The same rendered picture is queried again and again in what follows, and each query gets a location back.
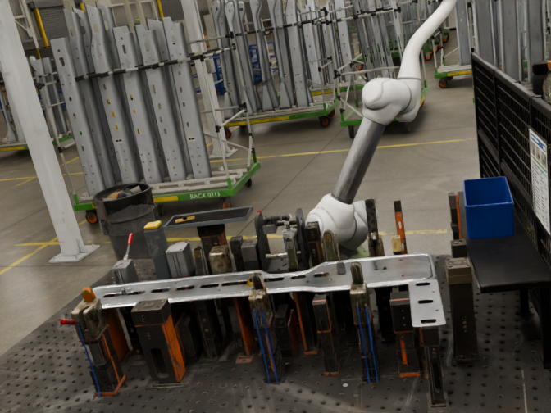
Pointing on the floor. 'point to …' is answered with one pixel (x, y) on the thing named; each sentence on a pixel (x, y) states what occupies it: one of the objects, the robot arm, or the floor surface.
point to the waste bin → (126, 217)
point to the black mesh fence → (487, 103)
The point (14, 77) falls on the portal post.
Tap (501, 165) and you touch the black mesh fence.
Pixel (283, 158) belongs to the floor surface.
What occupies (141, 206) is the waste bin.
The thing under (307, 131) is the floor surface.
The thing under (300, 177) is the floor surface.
